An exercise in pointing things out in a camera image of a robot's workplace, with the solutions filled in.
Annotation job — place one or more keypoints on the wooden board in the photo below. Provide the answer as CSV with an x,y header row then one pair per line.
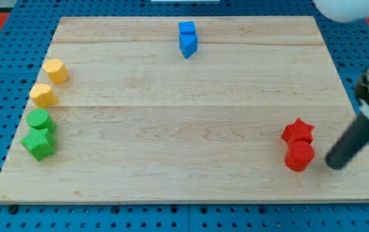
x,y
137,123

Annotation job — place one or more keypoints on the blue triangular block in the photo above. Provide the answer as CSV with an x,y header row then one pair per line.
x,y
187,44

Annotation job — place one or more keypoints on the blue cube block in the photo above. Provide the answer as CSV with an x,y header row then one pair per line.
x,y
187,28

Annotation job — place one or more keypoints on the red star block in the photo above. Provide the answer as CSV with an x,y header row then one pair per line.
x,y
298,131

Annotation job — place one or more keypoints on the red cylinder block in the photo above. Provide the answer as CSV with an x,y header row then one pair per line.
x,y
299,155

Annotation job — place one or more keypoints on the yellow hexagonal block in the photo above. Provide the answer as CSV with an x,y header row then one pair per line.
x,y
56,71

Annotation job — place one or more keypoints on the yellow heart block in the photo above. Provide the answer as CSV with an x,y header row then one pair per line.
x,y
43,95

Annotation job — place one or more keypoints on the green cylinder block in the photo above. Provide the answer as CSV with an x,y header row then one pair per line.
x,y
40,119

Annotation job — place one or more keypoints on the green star block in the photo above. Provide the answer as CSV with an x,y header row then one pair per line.
x,y
39,143

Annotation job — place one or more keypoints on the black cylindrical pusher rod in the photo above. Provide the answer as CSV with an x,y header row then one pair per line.
x,y
349,144

